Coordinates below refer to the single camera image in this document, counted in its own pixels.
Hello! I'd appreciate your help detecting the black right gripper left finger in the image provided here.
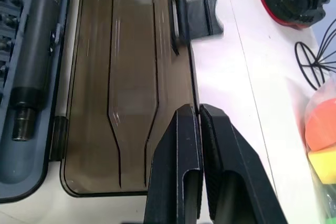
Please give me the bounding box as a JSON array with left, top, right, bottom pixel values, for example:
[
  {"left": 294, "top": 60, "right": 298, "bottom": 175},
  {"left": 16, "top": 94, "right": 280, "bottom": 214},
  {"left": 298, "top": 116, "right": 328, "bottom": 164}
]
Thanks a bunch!
[{"left": 143, "top": 103, "right": 205, "bottom": 224}]

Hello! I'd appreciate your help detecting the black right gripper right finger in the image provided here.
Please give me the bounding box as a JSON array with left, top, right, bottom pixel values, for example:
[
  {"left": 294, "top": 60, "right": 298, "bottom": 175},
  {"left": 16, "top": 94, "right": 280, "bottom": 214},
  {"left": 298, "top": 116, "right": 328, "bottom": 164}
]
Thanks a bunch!
[{"left": 199, "top": 103, "right": 290, "bottom": 224}]

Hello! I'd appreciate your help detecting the grey screwdriver bit case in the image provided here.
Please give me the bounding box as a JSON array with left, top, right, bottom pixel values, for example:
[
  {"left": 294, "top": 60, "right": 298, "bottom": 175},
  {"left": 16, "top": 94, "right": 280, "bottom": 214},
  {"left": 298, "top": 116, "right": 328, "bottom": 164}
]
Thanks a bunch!
[{"left": 0, "top": 0, "right": 225, "bottom": 199}]

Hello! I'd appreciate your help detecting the grey electric screwdriver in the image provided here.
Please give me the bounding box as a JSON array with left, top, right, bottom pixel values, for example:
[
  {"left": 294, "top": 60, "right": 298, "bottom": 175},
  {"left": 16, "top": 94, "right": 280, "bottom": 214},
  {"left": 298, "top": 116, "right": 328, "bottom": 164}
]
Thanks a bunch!
[{"left": 11, "top": 0, "right": 72, "bottom": 141}]

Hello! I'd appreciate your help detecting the clear plastic bag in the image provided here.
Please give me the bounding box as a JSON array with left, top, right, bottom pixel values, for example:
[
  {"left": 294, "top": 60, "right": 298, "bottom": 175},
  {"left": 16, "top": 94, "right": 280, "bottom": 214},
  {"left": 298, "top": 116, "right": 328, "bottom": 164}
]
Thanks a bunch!
[{"left": 303, "top": 76, "right": 336, "bottom": 224}]

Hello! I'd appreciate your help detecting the yellow sponge block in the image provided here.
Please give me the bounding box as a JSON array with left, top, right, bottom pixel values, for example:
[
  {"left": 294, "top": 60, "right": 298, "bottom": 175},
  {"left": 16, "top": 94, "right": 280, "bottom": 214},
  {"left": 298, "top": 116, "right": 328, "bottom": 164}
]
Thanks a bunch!
[{"left": 307, "top": 148, "right": 336, "bottom": 186}]

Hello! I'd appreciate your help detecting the orange sponge block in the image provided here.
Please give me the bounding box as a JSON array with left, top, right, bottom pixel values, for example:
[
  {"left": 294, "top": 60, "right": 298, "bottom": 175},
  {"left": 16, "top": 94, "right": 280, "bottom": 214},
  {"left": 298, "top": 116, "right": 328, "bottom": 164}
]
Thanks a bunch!
[{"left": 304, "top": 99, "right": 336, "bottom": 154}]

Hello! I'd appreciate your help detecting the green sponge block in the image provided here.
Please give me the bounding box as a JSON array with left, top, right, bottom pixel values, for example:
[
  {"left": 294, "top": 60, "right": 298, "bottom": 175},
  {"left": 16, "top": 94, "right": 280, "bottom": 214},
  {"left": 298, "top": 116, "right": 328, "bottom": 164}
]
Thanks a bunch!
[{"left": 324, "top": 205, "right": 336, "bottom": 224}]

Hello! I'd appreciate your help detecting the red and black round object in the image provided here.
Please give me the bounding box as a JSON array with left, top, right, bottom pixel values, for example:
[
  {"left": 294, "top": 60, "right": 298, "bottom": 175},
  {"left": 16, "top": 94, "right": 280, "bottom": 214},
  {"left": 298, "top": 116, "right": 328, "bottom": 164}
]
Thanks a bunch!
[{"left": 257, "top": 0, "right": 332, "bottom": 29}]

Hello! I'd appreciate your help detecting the black wire whisk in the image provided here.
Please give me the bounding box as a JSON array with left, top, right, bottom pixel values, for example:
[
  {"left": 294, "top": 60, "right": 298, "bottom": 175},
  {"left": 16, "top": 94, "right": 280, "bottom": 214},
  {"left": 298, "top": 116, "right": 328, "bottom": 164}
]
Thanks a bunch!
[{"left": 293, "top": 19, "right": 336, "bottom": 90}]

